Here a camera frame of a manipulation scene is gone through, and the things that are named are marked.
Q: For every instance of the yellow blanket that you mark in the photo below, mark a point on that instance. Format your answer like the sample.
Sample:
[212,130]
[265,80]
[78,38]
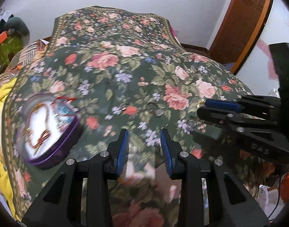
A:
[6,191]

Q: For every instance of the dark grey bag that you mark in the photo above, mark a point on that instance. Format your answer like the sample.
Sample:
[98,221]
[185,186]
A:
[15,25]

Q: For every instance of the purple heart-shaped tin box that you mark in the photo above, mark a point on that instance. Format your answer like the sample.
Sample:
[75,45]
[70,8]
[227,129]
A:
[50,128]

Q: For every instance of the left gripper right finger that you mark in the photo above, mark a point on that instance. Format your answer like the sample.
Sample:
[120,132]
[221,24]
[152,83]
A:
[230,203]

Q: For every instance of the striped patchwork quilt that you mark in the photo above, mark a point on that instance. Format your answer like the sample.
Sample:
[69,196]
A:
[23,58]

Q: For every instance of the floral green bedspread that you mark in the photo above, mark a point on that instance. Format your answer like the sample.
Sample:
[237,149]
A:
[127,71]

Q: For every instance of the brown wooden door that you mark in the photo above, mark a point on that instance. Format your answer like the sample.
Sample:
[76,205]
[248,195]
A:
[239,31]

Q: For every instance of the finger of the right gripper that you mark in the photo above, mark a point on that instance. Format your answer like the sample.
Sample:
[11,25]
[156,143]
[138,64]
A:
[248,119]
[265,107]

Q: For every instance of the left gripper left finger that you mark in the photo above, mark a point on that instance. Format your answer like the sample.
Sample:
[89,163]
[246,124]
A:
[59,202]

